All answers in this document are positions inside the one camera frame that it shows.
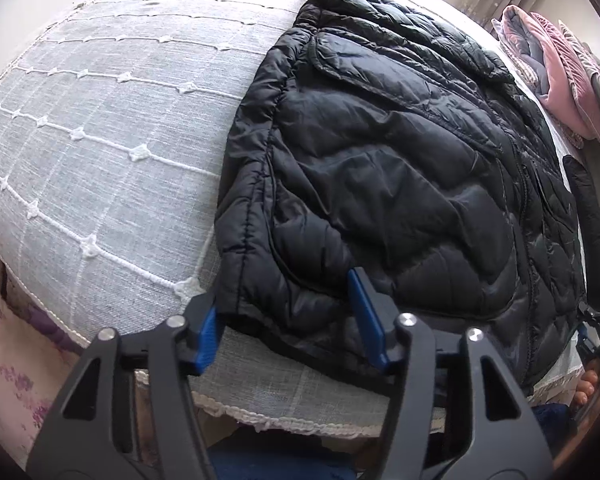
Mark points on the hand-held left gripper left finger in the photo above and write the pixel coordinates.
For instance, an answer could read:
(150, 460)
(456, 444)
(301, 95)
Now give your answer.
(207, 336)

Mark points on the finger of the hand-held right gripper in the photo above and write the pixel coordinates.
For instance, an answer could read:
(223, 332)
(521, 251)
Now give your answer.
(594, 316)

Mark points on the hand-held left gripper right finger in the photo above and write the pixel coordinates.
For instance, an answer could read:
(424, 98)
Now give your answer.
(367, 321)

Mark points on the black puffer jacket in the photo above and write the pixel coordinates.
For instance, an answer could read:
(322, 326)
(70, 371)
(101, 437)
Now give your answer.
(380, 185)

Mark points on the person's right hand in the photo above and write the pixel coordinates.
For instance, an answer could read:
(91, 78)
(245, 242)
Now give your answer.
(587, 382)

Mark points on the purple floral bed sheet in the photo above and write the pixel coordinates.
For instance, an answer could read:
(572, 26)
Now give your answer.
(10, 360)

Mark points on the grey white-stitched bedspread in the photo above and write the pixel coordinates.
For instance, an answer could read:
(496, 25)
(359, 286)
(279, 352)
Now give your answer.
(105, 160)

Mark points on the pink velvet pillow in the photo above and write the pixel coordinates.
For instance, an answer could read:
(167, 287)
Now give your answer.
(570, 90)
(592, 60)

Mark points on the pink grey folded quilt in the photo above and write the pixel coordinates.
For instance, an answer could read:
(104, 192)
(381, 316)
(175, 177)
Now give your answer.
(512, 25)

